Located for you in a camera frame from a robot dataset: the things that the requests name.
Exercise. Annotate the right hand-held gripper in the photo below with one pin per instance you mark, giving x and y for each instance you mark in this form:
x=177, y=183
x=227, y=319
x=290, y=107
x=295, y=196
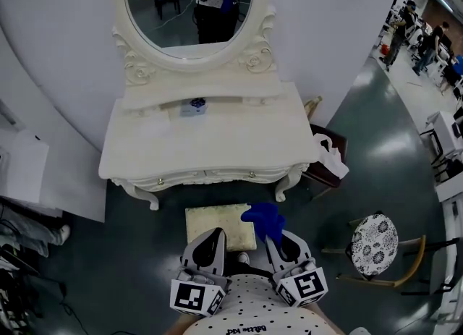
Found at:
x=307, y=284

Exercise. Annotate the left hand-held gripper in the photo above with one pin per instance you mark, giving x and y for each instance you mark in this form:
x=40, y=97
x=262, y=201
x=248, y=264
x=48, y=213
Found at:
x=188, y=295

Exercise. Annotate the cream upholstered stool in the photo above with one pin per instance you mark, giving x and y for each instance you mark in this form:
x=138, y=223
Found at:
x=213, y=219

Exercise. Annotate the blue cloth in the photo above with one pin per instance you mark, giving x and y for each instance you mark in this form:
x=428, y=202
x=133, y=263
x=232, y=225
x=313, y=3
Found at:
x=266, y=219

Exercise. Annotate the person's right forearm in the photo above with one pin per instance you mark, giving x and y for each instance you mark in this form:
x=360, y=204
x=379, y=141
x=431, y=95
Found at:
x=316, y=308

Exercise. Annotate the person's left forearm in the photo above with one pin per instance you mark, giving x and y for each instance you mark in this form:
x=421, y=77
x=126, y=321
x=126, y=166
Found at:
x=177, y=327

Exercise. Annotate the white carved dressing table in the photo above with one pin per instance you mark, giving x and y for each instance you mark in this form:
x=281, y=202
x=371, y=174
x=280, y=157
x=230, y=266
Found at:
x=210, y=142

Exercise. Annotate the person's black trousers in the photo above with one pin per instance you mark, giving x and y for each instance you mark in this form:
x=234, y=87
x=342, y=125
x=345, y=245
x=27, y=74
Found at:
x=253, y=265

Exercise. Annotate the person's right white shoe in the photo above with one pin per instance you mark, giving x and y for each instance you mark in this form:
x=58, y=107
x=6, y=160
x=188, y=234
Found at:
x=243, y=258

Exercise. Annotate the person's polka dot shirt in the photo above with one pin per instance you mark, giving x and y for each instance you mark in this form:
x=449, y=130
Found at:
x=253, y=308

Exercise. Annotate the floral cushion wooden stool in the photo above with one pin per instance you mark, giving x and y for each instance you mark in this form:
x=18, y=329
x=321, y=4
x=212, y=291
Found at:
x=374, y=243

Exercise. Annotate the white plastic bag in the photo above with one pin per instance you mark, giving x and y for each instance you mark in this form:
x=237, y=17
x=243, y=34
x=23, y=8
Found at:
x=331, y=156

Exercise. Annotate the small white blue box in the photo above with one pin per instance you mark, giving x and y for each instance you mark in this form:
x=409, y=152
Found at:
x=193, y=109

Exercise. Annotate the white cabinet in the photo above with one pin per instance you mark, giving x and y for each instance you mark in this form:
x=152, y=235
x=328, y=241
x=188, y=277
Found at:
x=65, y=181

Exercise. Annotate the white shelf rack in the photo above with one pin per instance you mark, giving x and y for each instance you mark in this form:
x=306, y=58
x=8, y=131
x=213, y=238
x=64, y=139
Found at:
x=452, y=218

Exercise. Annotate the white device on black stand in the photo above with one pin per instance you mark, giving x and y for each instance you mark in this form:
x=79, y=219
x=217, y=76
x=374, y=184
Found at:
x=443, y=134

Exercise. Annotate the light wooden frame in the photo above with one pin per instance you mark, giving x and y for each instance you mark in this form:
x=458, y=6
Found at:
x=313, y=106

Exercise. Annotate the grey chair black frame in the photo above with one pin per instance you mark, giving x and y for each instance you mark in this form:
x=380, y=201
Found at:
x=441, y=265

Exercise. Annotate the oval mirror white frame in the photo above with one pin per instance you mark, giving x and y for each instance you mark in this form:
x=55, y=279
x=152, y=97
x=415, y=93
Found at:
x=121, y=11

